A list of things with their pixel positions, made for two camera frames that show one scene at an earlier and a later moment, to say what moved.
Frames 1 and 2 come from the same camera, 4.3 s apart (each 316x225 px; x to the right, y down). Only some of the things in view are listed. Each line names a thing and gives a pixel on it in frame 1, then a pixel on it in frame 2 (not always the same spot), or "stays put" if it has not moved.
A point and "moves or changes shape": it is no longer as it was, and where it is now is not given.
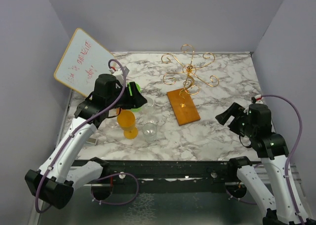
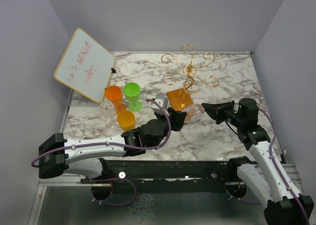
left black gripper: (135, 101) to (178, 120)
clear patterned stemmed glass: (149, 131) moves or changes shape
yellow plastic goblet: (126, 119) stays put
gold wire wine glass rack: (182, 106) stays put
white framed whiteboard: (84, 60) stays put
